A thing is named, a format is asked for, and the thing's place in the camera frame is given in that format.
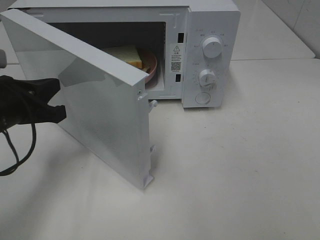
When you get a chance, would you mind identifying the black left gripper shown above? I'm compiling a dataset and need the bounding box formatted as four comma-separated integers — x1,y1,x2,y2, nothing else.
0,75,67,130

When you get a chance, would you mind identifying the white microwave door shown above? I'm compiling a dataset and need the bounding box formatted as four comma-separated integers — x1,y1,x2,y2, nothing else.
1,9,153,189

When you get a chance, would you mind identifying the toast sandwich with fillings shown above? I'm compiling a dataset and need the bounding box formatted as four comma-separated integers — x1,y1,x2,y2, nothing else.
102,45,150,73

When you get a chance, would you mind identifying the pink round plate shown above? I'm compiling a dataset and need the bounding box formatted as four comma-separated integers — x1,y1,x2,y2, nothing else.
137,48,158,84

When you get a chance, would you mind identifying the round white door button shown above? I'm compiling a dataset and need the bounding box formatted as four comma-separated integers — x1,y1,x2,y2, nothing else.
195,92,211,105

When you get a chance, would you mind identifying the white warning label sticker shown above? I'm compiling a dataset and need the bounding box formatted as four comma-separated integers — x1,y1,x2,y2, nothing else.
169,43,185,73

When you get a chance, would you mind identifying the white microwave oven body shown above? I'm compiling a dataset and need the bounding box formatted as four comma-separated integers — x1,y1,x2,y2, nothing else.
9,0,241,108

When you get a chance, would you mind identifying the lower white timer knob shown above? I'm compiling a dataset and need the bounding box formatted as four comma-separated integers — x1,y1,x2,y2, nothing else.
198,69,218,88

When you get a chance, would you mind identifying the upper white power knob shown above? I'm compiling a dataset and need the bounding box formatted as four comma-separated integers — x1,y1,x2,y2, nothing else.
202,35,223,59

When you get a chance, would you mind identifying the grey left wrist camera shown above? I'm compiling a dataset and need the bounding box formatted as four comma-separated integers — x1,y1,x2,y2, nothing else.
0,49,7,69

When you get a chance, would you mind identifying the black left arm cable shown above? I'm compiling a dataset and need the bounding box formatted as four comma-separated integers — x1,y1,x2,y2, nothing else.
0,82,38,177

